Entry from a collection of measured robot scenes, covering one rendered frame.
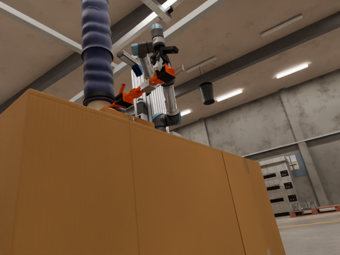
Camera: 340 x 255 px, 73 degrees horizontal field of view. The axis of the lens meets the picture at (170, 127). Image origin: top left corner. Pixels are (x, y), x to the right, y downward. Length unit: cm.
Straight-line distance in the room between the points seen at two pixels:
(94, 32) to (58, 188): 172
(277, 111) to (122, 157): 1209
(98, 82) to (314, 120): 1111
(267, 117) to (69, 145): 1214
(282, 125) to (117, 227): 1190
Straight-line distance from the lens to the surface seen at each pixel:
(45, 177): 34
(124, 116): 137
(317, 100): 1241
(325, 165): 1175
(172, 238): 49
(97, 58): 183
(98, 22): 207
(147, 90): 137
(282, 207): 858
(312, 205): 719
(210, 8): 381
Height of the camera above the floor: 35
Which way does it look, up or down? 22 degrees up
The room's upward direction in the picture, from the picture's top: 9 degrees counter-clockwise
